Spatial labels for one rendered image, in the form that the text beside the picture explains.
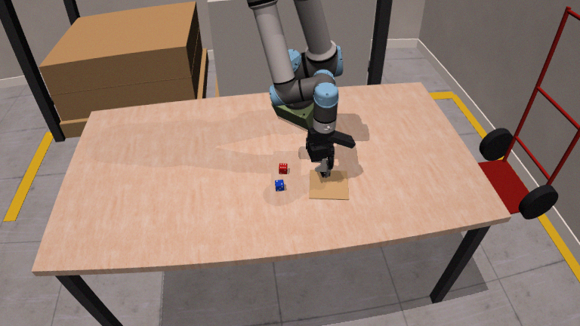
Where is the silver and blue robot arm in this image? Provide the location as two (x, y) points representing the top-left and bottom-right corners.
(247, 0), (343, 134)

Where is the red die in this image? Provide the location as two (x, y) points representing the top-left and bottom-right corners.
(279, 163), (288, 174)

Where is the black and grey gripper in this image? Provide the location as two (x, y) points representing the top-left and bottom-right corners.
(306, 127), (335, 178)

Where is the blue die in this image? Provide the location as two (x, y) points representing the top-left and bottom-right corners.
(275, 180), (284, 191)

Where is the tan flat mat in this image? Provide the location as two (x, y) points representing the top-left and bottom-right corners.
(309, 170), (349, 200)

